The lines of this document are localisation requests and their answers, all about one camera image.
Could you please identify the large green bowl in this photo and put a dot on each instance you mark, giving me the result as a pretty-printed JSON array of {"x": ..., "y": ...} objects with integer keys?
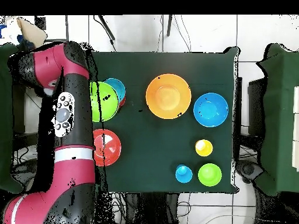
[{"x": 106, "y": 109}]

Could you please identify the dark green table cloth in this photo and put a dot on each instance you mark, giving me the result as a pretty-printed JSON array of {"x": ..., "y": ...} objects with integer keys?
[{"x": 163, "y": 144}]

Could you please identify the large blue bowl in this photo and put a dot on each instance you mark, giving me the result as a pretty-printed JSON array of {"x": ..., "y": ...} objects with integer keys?
[{"x": 211, "y": 109}]

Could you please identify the black stool frame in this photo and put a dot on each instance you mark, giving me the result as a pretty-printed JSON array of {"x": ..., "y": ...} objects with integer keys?
[{"x": 18, "y": 107}]

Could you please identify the small green bowl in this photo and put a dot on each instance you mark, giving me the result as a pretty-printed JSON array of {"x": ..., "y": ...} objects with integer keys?
[{"x": 209, "y": 175}]

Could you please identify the black tripod leg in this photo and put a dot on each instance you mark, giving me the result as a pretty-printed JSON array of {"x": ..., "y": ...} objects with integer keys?
[
  {"x": 169, "y": 25},
  {"x": 107, "y": 29}
]

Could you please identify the wide red bowl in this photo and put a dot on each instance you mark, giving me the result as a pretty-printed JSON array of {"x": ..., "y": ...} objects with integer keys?
[{"x": 109, "y": 149}]

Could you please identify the cardboard box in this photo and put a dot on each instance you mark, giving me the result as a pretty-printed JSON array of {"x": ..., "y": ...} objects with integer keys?
[{"x": 32, "y": 32}]

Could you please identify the white box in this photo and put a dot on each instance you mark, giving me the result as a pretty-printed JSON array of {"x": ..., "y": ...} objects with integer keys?
[{"x": 296, "y": 128}]

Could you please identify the large orange bowl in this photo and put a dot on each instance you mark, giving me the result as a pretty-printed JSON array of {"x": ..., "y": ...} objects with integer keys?
[{"x": 168, "y": 96}]

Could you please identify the small red bowl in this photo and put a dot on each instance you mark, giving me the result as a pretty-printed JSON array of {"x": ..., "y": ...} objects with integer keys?
[{"x": 123, "y": 101}]

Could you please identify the dark blue cloth bundle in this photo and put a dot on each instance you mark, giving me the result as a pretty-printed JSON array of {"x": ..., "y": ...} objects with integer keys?
[{"x": 25, "y": 43}]

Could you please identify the blue cup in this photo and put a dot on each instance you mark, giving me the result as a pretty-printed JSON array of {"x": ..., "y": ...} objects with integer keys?
[{"x": 184, "y": 175}]

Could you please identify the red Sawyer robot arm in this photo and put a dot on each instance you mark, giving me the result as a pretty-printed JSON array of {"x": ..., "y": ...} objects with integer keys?
[{"x": 74, "y": 168}]

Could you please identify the green cloth side table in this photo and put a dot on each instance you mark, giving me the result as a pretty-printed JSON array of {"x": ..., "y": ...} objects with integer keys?
[
  {"x": 278, "y": 116},
  {"x": 5, "y": 116}
]

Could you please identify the yellow cup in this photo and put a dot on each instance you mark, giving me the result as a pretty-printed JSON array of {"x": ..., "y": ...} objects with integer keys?
[{"x": 205, "y": 149}]

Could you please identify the small blue bowl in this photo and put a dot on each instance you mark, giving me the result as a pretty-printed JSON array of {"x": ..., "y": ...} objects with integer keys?
[{"x": 118, "y": 87}]

